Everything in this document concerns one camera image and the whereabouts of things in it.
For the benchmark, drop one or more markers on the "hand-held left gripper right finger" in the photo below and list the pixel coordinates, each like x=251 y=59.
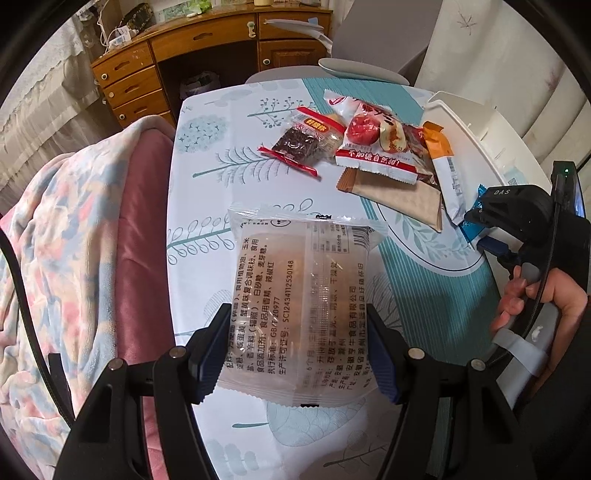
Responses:
x=385 y=364

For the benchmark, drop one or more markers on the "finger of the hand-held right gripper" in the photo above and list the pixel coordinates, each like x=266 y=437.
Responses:
x=496 y=249
x=482 y=214

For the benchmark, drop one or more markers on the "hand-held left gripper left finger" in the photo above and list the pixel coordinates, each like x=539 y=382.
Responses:
x=210 y=360

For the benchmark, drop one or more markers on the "small blue packet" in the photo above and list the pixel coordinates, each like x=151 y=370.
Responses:
x=468 y=228

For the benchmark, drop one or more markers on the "orange and white packet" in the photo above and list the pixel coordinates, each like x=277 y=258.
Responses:
x=441 y=152

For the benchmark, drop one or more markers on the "brown paper packet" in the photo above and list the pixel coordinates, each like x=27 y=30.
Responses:
x=397 y=196

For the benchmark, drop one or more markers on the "white plastic storage box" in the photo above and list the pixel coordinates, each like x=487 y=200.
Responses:
x=461 y=110

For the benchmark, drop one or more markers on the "clear cake packet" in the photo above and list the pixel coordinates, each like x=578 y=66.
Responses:
x=295 y=286

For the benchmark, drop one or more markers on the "red and white fruit packet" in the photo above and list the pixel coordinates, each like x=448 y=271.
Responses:
x=369 y=138

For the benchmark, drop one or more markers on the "person's right forearm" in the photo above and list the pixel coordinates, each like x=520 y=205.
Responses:
x=563 y=392

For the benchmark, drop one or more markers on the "person's right hand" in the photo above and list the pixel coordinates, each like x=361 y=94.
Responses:
x=570 y=295

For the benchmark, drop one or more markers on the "white leaf print curtain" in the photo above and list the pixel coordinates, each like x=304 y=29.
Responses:
x=508 y=69

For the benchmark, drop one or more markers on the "leaf print tablecloth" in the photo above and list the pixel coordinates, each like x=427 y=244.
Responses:
x=221 y=194

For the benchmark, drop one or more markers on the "pastel patchy blanket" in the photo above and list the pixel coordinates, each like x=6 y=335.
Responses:
x=60 y=258

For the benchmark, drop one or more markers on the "grey office chair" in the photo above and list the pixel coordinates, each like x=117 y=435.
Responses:
x=383 y=41

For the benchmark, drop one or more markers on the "dark packet with red ends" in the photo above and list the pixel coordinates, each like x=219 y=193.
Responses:
x=295 y=141

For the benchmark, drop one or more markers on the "bin with white liner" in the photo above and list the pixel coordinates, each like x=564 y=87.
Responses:
x=198 y=85

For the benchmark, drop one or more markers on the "white lace cover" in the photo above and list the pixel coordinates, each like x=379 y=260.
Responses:
x=51 y=106

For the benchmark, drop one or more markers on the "wooden desk with drawers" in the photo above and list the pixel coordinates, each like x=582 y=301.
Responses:
x=207 y=37

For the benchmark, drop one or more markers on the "white power strip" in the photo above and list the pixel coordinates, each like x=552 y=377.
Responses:
x=121 y=39

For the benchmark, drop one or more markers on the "green picture strip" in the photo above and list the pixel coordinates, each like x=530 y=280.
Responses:
x=175 y=9

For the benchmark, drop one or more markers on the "dark floral pouch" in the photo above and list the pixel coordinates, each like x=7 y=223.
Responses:
x=136 y=14

